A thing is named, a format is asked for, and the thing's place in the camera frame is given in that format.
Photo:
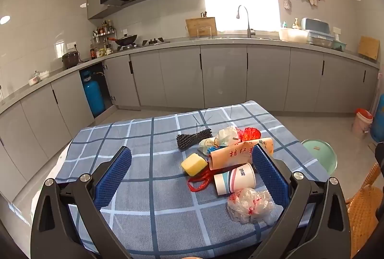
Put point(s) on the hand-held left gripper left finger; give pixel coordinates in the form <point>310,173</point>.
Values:
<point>115,178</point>

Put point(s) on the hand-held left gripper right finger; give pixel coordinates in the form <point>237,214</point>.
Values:
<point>270,175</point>

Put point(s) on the orange paper wrapper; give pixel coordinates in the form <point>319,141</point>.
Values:
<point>234,154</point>

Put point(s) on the green basin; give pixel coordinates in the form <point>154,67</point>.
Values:
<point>321,157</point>

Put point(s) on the red plastic bag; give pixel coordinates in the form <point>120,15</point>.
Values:
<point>199,182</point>

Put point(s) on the yellow sponge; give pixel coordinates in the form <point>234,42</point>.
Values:
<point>194,164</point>

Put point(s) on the striped paper cup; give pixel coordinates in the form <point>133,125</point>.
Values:
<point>237,182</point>

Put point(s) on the clear bag with red print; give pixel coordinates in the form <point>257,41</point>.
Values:
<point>250,208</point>

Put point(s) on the red mesh scrubber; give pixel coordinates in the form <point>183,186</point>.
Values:
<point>250,134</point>

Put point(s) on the blue checked tablecloth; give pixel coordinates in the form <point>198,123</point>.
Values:
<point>156,202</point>

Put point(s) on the crumpled clear plastic bag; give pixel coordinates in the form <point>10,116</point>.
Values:
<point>226,136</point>

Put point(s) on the blue gas cylinder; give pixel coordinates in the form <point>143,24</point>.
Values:
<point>378,117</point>
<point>93,93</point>

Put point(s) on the wicker chair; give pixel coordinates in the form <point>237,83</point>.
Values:
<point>364,211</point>

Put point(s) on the pink bucket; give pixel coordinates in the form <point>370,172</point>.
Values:
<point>361,127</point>

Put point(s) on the grey kitchen counter cabinets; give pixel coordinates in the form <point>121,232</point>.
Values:
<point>225,75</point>

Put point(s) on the red bucket liner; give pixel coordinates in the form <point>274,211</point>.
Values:
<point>363,112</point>

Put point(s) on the dark rice cooker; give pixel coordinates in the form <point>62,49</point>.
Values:
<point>70,60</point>

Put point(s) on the black wok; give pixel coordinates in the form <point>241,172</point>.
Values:
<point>126,40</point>

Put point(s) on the gas stove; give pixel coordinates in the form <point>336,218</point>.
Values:
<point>150,42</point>

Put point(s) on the spice rack with bottles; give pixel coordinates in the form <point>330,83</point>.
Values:
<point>103,36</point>

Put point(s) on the green dish drainer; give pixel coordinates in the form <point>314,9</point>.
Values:
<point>322,39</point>

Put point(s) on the small green tray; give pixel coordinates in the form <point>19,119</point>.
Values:
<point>339,45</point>

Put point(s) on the soap pump bottle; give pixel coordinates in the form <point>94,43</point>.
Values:
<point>296,24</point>

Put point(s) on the metal sink faucet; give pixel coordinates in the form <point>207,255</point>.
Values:
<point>248,21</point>

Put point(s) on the blue lidded dish box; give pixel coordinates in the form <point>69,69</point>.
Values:
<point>315,25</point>

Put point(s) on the plain wooden cutting board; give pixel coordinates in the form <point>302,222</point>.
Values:
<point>369,47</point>

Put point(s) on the wooden cutting board on rack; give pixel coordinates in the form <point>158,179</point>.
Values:
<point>201,26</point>

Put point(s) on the hanging mesh scrubber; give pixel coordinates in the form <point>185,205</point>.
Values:
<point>287,3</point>

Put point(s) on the white wall socket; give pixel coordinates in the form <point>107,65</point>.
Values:
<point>336,29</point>

